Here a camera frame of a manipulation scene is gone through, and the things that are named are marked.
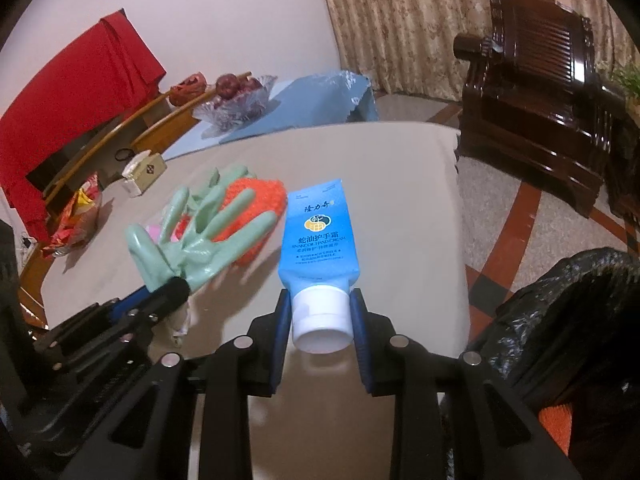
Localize mint green rubber glove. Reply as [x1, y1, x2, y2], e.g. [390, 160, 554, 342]
[125, 185, 277, 292]

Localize blue hand cream tube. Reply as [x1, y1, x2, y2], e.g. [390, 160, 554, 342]
[279, 180, 360, 354]

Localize pink tissue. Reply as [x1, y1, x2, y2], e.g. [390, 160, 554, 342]
[145, 224, 178, 243]

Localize orange bubble wrap sheet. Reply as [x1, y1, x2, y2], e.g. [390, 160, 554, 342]
[538, 404, 573, 455]

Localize black lined trash bin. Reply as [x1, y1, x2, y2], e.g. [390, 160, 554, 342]
[469, 248, 639, 479]

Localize red snack bag bowl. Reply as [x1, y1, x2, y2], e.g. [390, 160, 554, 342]
[42, 172, 102, 258]

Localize beige tissue box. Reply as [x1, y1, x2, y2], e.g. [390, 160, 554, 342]
[122, 150, 166, 197]

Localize wooden TV cabinet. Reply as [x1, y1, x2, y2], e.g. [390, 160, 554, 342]
[16, 70, 254, 328]

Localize glass fruit bowl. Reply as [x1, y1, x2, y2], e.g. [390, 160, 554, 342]
[192, 74, 278, 136]

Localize red apples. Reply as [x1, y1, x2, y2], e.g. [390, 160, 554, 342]
[213, 74, 262, 108]

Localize blue tablecloth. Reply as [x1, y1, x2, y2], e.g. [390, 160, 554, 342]
[162, 70, 378, 160]

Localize red cloth cover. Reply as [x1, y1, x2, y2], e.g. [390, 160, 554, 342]
[1, 11, 166, 243]

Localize dark wooden side table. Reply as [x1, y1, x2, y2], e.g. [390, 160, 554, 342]
[605, 101, 639, 228]

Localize dark wooden armchair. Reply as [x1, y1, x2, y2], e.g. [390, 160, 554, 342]
[454, 0, 626, 217]

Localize floral beige curtain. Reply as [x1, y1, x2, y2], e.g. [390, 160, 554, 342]
[326, 0, 639, 101]

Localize green potted plant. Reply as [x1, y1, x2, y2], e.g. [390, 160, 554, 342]
[597, 62, 640, 100]

